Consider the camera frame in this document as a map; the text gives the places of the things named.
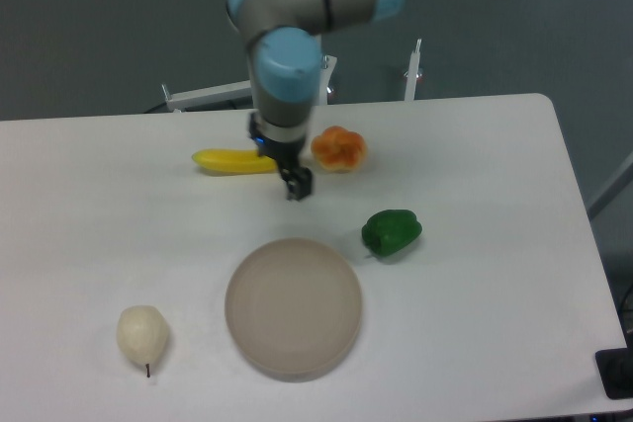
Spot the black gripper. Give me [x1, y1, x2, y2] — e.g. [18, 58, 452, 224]
[248, 113, 313, 201]

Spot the yellow toy banana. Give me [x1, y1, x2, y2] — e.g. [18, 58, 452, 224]
[192, 149, 277, 175]

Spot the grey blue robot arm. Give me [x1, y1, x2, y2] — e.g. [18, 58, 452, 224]
[226, 0, 405, 201]

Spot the orange bread roll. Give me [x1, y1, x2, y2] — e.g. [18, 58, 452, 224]
[311, 126, 368, 172]

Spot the green bell pepper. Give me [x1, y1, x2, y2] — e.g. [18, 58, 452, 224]
[361, 210, 422, 258]

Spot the beige round plate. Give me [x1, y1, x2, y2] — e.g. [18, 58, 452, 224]
[225, 238, 363, 382]

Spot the pale white pear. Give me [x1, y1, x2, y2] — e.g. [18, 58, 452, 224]
[116, 305, 169, 379]

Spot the grey table leg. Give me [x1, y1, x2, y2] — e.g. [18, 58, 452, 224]
[586, 152, 633, 220]

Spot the black device at edge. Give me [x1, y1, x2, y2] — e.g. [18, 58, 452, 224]
[595, 348, 632, 400]

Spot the white metal bracket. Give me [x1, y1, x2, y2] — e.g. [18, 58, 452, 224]
[161, 80, 251, 112]

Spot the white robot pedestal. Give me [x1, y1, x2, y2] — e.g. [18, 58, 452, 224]
[315, 50, 337, 106]

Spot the white upright post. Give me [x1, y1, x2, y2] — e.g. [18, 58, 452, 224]
[404, 39, 423, 102]

